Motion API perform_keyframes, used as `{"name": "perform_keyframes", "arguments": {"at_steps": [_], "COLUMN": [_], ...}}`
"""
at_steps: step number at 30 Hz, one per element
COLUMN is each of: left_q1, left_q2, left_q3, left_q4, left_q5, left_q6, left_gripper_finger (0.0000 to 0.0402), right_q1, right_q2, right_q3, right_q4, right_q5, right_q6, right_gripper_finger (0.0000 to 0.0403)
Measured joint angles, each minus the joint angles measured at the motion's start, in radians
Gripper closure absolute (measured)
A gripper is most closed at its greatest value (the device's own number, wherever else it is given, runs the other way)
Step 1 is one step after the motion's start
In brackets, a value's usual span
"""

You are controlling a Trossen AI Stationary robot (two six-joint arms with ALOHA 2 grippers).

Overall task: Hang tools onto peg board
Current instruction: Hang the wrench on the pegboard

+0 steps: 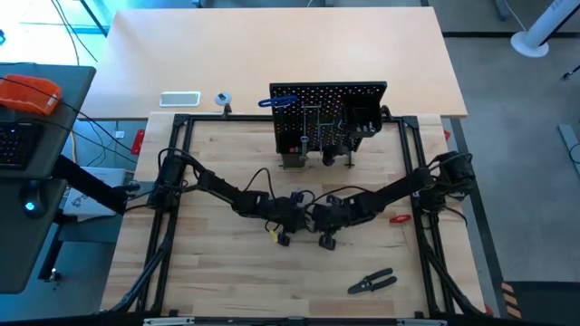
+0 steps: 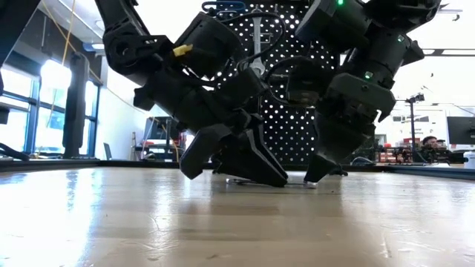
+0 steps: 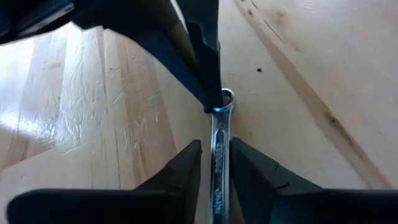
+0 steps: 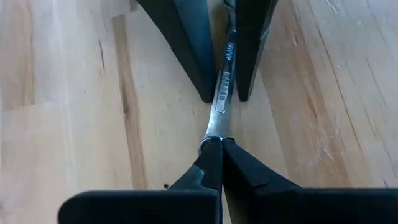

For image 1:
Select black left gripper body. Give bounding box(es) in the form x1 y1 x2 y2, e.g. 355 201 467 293
265 190 312 248

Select black keyboard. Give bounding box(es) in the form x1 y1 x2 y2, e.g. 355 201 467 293
0 120 45 169

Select blue T-handle hex key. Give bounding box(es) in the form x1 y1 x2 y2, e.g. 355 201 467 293
257 94 299 109

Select black metal pegboard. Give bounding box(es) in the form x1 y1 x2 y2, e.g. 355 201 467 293
269 81 389 169

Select silver metal bracket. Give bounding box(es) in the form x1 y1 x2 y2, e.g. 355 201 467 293
143 317 196 326
396 318 449 326

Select light wood desk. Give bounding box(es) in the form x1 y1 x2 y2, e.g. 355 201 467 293
80 6 469 121

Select orange plastic case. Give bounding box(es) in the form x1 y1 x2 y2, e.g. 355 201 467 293
0 73 63 116

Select yellow black hazard tape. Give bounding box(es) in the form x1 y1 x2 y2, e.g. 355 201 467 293
499 281 523 320

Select black aluminium table frame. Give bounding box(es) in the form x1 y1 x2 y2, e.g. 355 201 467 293
97 111 495 321

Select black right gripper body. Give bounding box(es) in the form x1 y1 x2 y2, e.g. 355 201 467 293
310 194 363 251

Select white standing fan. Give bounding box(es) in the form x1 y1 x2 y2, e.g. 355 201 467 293
510 0 580 59

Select black wire stripper pliers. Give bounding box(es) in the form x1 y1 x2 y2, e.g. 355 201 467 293
347 267 398 294

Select wide black pegboard bin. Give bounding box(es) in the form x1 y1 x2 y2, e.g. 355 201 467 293
351 104 384 139

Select black computer mouse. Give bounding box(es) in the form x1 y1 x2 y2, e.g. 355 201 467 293
18 179 47 219

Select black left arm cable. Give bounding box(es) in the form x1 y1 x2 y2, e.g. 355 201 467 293
244 167 277 200

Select dark grey side desk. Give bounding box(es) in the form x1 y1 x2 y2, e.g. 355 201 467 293
0 62 97 295

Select black diagonal support bar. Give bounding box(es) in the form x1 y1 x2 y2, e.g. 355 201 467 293
50 154 140 215

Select white cardboard box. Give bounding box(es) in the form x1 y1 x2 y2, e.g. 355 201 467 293
62 166 129 216

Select white rectangular device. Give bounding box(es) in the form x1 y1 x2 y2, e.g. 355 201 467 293
159 91 202 109

